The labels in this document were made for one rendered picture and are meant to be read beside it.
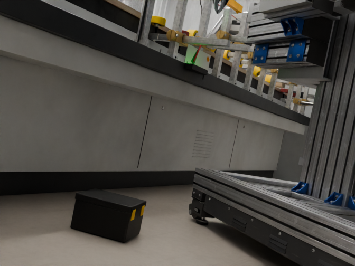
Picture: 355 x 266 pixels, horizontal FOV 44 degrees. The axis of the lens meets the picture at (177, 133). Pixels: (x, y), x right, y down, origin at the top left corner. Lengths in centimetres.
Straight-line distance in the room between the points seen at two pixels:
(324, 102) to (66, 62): 99
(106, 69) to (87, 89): 25
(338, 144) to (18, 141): 120
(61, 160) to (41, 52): 59
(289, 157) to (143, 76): 313
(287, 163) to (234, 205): 325
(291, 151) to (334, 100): 312
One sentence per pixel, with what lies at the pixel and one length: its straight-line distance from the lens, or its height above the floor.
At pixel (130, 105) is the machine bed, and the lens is 226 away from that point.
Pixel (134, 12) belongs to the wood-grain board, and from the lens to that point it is 220.
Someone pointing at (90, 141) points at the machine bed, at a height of 24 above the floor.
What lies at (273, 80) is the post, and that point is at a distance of 349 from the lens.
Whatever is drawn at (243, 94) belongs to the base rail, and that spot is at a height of 66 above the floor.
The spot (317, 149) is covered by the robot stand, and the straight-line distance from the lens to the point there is 180.
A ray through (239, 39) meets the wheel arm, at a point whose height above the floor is 94.
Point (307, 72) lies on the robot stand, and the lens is 184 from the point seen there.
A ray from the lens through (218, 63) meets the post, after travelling 257.
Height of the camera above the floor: 42
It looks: 2 degrees down
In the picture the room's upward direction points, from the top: 11 degrees clockwise
